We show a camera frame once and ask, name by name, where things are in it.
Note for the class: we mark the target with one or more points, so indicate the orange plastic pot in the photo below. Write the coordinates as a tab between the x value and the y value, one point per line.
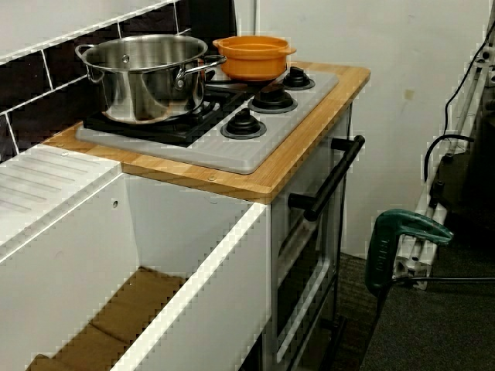
251	63

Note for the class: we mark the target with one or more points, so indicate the black stove knob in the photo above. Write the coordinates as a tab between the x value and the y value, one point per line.
298	79
243	123
272	98

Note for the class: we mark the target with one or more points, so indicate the black upright panel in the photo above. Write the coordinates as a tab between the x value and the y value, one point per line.
212	15

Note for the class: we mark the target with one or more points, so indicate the black machine block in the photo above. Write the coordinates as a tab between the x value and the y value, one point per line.
475	174

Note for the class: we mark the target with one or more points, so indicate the thin black rod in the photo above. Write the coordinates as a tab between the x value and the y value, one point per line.
444	279

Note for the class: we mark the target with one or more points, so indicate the grey stove top plate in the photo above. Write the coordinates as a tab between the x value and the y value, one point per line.
232	154

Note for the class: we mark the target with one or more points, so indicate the brown sink bottom board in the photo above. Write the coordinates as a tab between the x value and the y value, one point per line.
127	309

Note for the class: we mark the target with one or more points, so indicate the grey oven door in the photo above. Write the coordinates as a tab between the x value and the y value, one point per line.
330	251

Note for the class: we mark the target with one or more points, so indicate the aluminium frame rail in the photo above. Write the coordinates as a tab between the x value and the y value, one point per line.
419	266

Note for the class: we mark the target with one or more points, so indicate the white toy sink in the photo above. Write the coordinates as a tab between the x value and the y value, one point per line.
174	224

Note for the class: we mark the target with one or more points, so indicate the green clamp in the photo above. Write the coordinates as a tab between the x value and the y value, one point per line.
383	251

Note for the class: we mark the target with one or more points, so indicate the stainless steel pot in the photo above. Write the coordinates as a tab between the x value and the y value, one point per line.
147	92

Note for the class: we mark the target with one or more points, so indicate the black burner grate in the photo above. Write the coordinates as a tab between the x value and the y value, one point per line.
210	112
232	87

